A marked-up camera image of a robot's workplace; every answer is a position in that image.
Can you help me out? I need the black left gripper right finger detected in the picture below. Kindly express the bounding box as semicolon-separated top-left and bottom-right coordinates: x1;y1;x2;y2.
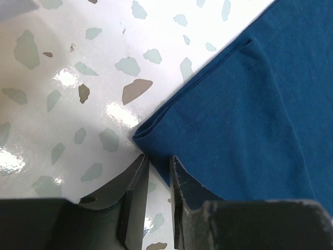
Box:
170;156;332;249

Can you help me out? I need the blue Mickey Mouse t-shirt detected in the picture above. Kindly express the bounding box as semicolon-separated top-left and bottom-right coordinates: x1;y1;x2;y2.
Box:
133;1;332;213

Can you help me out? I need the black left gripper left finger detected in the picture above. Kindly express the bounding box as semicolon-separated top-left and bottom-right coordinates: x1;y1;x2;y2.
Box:
1;154;149;249

